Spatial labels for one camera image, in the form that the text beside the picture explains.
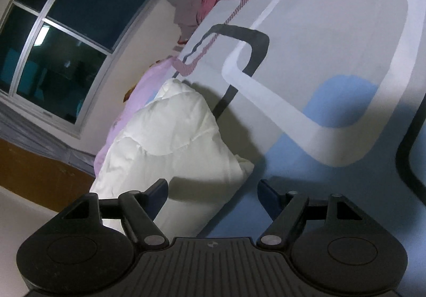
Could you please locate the white padded down jacket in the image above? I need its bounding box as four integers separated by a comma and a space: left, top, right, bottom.
90, 79, 253, 239

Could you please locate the pink blanket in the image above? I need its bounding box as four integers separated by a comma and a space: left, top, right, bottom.
94, 57, 175, 177

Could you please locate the grey left curtain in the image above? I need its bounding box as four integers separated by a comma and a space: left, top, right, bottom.
1, 103, 95, 177

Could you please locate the patterned grey blue bedsheet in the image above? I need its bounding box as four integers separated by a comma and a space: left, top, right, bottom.
180, 0, 425, 296

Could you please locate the aluminium frame window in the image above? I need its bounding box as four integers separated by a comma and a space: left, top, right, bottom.
1, 0, 150, 135

